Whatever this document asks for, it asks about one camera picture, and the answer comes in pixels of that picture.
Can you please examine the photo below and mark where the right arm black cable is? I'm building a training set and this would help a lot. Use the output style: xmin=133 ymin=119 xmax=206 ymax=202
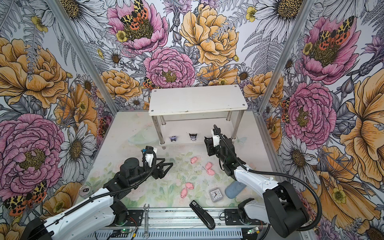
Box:
xmin=212 ymin=124 xmax=323 ymax=232

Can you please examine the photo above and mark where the black stapler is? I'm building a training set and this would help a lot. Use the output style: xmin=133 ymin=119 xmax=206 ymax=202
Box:
xmin=190 ymin=200 xmax=216 ymax=230

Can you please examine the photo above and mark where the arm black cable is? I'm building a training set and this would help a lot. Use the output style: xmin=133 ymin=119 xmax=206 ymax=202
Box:
xmin=212 ymin=124 xmax=323 ymax=232
xmin=44 ymin=146 xmax=158 ymax=223

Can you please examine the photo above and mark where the pink toy centre lower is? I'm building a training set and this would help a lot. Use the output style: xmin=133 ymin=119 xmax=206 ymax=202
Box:
xmin=181 ymin=188 xmax=188 ymax=199

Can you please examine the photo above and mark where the silver drink can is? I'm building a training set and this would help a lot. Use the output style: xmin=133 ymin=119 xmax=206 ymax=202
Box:
xmin=79 ymin=186 xmax=92 ymax=198

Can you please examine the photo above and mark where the silver wrench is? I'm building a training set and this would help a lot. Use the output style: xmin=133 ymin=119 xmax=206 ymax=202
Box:
xmin=143 ymin=204 xmax=150 ymax=240

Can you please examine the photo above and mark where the purple round toy figure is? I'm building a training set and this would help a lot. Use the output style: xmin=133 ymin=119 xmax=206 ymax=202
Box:
xmin=170 ymin=136 xmax=178 ymax=142

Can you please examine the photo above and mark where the aluminium front rail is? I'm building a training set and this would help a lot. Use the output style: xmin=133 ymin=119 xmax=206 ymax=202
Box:
xmin=71 ymin=206 xmax=304 ymax=240

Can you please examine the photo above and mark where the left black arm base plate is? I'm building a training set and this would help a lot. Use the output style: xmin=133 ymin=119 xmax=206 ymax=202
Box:
xmin=113 ymin=210 xmax=144 ymax=227

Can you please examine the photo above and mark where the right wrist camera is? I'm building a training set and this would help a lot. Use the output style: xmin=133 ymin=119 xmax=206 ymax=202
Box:
xmin=212 ymin=129 xmax=221 ymax=148

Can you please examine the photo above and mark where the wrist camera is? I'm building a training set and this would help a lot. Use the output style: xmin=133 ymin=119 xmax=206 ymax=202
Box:
xmin=212 ymin=129 xmax=221 ymax=148
xmin=142 ymin=146 xmax=158 ymax=168

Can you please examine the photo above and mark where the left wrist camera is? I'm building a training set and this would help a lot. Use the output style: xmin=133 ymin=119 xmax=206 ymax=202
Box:
xmin=142 ymin=146 xmax=158 ymax=168

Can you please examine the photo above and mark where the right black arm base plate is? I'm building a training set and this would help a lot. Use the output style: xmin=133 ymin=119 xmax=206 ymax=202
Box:
xmin=224 ymin=209 xmax=265 ymax=226

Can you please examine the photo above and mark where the black white kuromi toy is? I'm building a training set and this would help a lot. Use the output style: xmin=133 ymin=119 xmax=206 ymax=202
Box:
xmin=189 ymin=134 xmax=198 ymax=142

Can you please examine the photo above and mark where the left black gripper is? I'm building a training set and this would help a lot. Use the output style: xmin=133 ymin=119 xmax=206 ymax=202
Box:
xmin=129 ymin=157 xmax=173 ymax=185

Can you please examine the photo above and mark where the green circuit board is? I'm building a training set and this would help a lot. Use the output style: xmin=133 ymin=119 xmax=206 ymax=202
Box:
xmin=113 ymin=229 xmax=136 ymax=235
xmin=247 ymin=227 xmax=260 ymax=235

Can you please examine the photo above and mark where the pink toy upper right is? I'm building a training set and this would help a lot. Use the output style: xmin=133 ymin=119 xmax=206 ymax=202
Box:
xmin=205 ymin=162 xmax=213 ymax=170

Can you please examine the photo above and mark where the pink toy right lower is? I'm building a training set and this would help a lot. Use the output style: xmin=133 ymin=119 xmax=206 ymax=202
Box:
xmin=206 ymin=169 xmax=216 ymax=176

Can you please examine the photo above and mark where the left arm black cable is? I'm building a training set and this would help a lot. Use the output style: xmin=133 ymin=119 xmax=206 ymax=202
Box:
xmin=44 ymin=146 xmax=158 ymax=223

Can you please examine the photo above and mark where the small square white clock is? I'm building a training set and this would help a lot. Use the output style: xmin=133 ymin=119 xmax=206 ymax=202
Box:
xmin=209 ymin=188 xmax=224 ymax=203

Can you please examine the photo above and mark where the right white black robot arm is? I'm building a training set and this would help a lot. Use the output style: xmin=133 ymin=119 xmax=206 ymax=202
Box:
xmin=204 ymin=137 xmax=310 ymax=238

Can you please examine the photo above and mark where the green circuit board right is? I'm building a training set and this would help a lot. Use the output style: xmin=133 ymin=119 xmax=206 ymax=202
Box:
xmin=247 ymin=227 xmax=260 ymax=235

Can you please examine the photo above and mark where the pink toy centre upper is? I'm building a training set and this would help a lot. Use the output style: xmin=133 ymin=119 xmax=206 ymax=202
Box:
xmin=185 ymin=183 xmax=194 ymax=190

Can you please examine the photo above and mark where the green circuit board left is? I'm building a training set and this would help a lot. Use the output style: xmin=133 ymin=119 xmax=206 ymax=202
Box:
xmin=113 ymin=229 xmax=136 ymax=235

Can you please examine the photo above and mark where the white two-tier shelf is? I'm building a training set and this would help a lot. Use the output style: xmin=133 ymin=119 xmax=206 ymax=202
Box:
xmin=149 ymin=85 xmax=248 ymax=148

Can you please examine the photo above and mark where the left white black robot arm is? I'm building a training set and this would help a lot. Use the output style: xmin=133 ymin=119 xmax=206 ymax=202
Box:
xmin=21 ymin=158 xmax=173 ymax=240

